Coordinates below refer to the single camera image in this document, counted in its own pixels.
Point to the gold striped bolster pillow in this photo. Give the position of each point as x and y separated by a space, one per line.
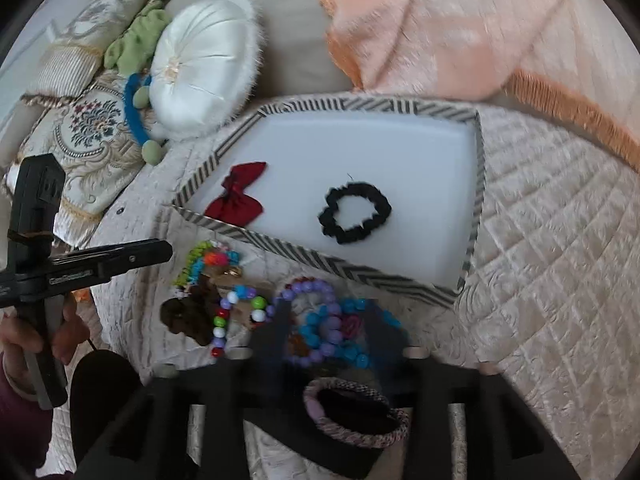
85 35

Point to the beige cushion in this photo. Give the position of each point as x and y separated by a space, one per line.
290 30

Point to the person's left hand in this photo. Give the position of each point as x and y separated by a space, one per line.
72 330

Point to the black scrunchie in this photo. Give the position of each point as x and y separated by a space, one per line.
330 225

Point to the person's left forearm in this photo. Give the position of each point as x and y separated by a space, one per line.
17 425

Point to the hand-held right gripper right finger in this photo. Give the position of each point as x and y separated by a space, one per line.
380 345

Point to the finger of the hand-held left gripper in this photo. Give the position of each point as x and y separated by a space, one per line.
135 255

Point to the cream quilted bedspread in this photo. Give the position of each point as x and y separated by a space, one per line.
550 260

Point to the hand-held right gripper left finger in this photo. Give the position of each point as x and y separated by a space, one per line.
280 347

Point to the striped-rim white tray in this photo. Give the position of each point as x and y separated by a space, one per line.
350 150

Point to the red fabric hair bow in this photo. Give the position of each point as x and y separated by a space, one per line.
240 205

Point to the brown scrunchie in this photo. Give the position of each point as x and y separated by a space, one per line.
187 312

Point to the peach fringed pillow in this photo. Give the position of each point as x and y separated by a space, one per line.
425 25

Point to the white round satin pillow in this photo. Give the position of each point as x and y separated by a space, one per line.
200 60

